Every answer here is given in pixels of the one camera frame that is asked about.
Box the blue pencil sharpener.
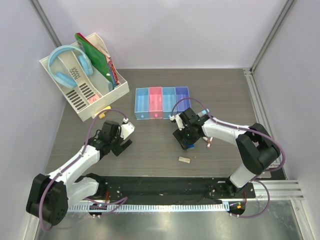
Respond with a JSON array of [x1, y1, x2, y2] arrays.
[[184, 144, 195, 152]]

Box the tan eraser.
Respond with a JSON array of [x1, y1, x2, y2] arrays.
[[178, 156, 191, 164]]

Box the clear pen blue cap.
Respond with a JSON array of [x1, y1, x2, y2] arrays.
[[197, 109, 210, 117]]

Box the yellow highlighter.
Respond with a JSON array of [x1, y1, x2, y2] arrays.
[[93, 106, 111, 119]]

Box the light blue bin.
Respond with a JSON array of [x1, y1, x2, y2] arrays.
[[134, 87, 150, 120], [162, 87, 176, 119]]

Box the pink bin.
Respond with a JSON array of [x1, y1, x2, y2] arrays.
[[149, 86, 163, 119]]

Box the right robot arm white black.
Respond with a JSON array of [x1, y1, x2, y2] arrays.
[[169, 107, 281, 198]]

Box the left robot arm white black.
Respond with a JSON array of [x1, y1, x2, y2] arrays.
[[26, 119, 135, 226]]

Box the pink sticky note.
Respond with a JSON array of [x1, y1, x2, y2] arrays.
[[88, 94, 100, 104]]

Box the red book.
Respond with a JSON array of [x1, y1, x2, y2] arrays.
[[106, 57, 119, 87]]

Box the white desk file organizer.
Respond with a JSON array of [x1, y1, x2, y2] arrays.
[[39, 32, 130, 122]]

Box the light blue headphones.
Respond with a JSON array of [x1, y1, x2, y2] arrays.
[[47, 45, 93, 90]]

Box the green folder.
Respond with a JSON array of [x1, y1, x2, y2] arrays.
[[74, 33, 114, 84]]

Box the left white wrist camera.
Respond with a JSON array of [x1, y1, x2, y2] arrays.
[[116, 117, 135, 140]]

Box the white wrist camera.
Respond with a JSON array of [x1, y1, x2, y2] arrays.
[[116, 117, 135, 140], [169, 114, 185, 131]]

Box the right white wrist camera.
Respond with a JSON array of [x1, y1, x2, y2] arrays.
[[169, 114, 185, 131]]

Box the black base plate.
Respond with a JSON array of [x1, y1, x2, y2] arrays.
[[75, 173, 256, 205]]

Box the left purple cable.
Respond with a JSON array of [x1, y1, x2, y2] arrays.
[[39, 108, 130, 232]]

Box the white slotted cable duct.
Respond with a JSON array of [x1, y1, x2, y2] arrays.
[[68, 202, 230, 213]]

